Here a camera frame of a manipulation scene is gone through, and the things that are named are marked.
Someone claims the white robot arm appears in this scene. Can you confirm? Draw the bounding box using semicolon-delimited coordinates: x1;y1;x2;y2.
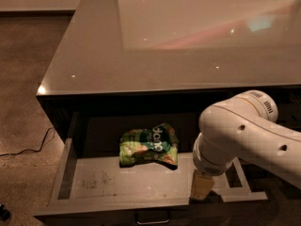
193;90;301;202

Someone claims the dark wall baseboard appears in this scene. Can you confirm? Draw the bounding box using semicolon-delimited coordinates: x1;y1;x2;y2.
0;9;75;18

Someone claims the green snack bag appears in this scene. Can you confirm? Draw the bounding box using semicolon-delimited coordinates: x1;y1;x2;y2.
119;123;179;170

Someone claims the black object on floor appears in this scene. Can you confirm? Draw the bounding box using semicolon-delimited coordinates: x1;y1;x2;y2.
0;204;10;221

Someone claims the drawer with metal handle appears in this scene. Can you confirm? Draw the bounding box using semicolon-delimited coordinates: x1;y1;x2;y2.
34;112;267;226

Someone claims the dark cabinet with glossy top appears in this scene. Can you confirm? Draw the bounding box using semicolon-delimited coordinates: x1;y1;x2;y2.
38;0;301;137

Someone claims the thin black floor cable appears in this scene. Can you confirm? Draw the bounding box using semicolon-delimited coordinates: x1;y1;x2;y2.
0;126;56;158

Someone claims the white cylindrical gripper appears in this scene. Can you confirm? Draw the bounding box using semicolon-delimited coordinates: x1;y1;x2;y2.
190;134;233;201

